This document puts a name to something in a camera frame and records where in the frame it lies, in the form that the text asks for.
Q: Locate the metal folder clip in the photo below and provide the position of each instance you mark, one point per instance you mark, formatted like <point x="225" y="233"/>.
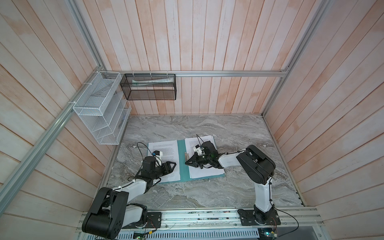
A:
<point x="186" y="156"/>

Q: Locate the green file folder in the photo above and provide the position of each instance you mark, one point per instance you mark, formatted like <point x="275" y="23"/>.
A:
<point x="184" y="171"/>

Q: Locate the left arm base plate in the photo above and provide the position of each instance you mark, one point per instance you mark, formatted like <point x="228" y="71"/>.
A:
<point x="152" y="220"/>

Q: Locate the horizontal aluminium frame bar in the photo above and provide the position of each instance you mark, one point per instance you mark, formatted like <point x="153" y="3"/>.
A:
<point x="217" y="73"/>

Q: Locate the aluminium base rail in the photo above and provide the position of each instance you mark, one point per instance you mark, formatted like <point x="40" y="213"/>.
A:
<point x="221" y="218"/>

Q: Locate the white wire mesh shelf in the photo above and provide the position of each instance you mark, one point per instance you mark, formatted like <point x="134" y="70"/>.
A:
<point x="103" y="109"/>

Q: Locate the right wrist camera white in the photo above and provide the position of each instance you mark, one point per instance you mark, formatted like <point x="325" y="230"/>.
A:
<point x="198" y="150"/>

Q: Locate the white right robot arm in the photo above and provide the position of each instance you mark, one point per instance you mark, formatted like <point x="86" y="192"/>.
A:
<point x="257" y="165"/>

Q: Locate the printed paper sheet dense text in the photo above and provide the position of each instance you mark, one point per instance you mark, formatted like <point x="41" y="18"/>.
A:
<point x="170" y="153"/>

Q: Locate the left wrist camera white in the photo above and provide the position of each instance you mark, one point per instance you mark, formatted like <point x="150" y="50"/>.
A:
<point x="158" y="155"/>

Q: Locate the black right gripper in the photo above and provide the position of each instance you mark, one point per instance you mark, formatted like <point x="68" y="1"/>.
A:
<point x="194" y="163"/>

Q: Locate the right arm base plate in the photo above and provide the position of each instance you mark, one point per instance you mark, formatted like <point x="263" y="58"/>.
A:
<point x="256" y="217"/>

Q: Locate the black mesh basket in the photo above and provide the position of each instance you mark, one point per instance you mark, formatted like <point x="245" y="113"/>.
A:
<point x="149" y="87"/>

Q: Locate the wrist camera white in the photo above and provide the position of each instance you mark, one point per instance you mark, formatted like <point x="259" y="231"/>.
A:
<point x="158" y="155"/>
<point x="198" y="150"/>

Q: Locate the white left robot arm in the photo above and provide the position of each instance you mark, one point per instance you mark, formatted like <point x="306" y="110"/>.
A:
<point x="111" y="209"/>

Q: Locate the left aluminium frame bar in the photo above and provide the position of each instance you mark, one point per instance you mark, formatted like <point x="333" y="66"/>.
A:
<point x="24" y="169"/>

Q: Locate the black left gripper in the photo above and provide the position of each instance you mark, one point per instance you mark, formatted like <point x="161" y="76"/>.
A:
<point x="167" y="168"/>

